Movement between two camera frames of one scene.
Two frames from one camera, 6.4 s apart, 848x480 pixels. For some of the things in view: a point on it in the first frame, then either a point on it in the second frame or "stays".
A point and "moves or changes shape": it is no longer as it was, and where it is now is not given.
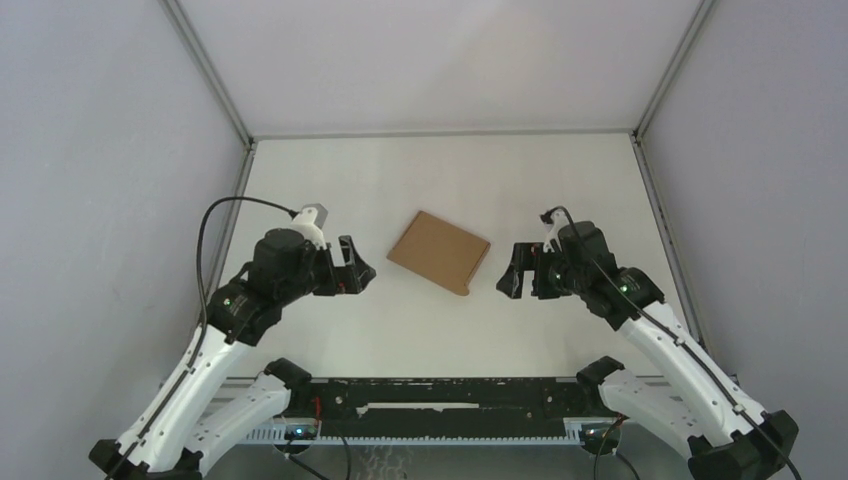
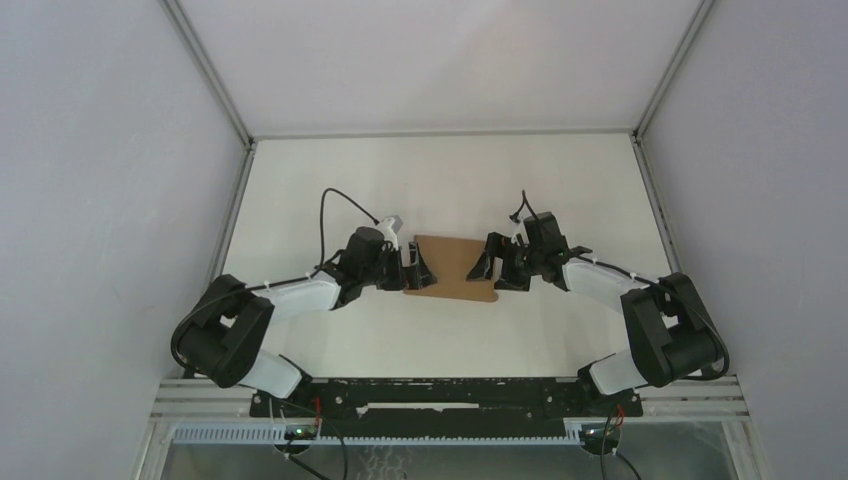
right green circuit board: (592, 436) stays
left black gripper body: (307, 281) to (387, 274)
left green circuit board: (300, 432) stays
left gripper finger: (351, 279) to (418, 274)
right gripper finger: (511, 283) to (483, 268)
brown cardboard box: (439, 252) moves or changes shape
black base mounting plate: (449, 402) stays
